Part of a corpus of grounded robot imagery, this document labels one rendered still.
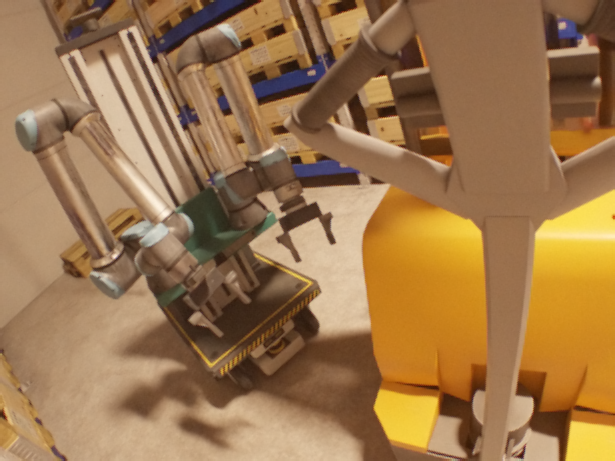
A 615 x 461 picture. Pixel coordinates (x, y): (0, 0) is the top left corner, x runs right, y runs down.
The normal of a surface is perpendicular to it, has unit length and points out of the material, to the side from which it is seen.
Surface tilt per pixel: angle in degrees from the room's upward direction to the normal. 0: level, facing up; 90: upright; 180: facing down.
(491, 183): 106
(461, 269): 68
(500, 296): 90
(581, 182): 101
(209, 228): 90
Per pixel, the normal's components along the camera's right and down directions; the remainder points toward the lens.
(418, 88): -0.36, 0.80
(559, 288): -0.54, 0.36
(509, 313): -0.47, 0.60
